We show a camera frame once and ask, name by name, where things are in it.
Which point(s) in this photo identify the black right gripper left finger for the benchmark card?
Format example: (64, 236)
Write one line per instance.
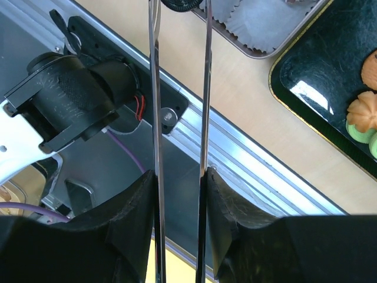
(109, 243)

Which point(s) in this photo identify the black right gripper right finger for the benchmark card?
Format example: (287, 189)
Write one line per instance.
(251, 245)

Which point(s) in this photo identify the silver metal tongs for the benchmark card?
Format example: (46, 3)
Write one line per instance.
(191, 135)

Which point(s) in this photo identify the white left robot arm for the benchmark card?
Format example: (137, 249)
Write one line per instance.
(60, 101)

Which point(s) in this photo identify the green round cookie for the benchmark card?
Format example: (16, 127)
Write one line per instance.
(369, 137)

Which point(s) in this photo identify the swirl flower cookie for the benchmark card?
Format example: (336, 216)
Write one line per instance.
(362, 112)

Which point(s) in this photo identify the black gold-rimmed tray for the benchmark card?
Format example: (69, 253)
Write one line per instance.
(319, 75)

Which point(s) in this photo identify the chocolate chip round cookie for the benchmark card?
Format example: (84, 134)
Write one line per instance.
(369, 71)

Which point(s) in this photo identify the brown cookie tin box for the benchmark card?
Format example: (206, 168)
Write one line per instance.
(261, 29)

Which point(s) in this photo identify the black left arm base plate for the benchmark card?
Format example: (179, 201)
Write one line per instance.
(98, 52)

